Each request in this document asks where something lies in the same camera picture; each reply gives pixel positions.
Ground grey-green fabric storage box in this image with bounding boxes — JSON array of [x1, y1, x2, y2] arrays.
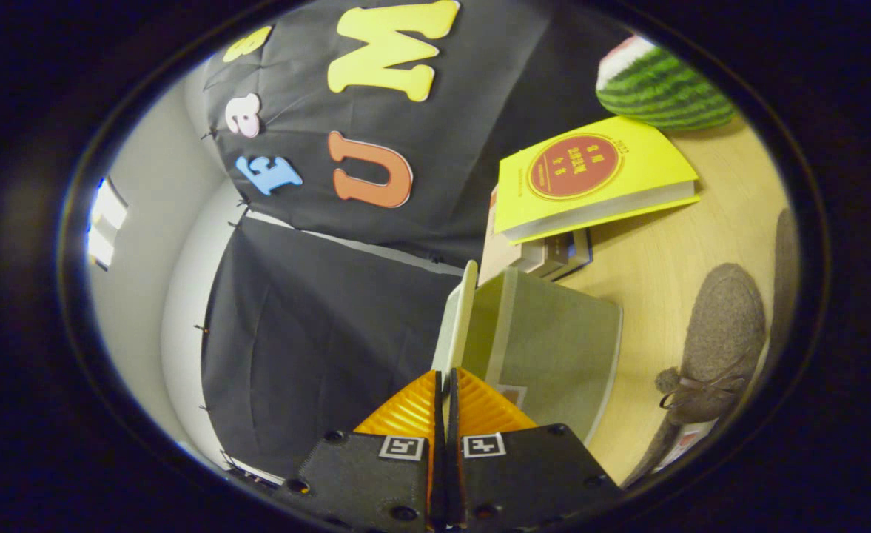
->
[[431, 259, 623, 446]]

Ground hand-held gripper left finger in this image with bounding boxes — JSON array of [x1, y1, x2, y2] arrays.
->
[[271, 369, 445, 533]]

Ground white printed papers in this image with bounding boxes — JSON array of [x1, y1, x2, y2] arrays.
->
[[221, 450, 288, 488]]

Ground long ceiling light panel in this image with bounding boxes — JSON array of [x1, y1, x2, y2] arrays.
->
[[86, 178, 129, 269]]

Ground beige book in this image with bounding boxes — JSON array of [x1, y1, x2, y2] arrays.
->
[[477, 185, 547, 286]]

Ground watermelon slice plush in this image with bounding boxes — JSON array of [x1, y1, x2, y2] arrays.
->
[[596, 35, 737, 132]]

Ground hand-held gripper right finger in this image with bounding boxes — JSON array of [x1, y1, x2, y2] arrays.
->
[[444, 366, 625, 533]]

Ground yellow book red circle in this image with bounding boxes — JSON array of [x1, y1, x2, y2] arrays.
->
[[493, 115, 701, 245]]

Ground brown fuzzy shoe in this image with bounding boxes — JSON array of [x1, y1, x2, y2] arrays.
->
[[764, 209, 800, 371], [620, 263, 767, 489]]

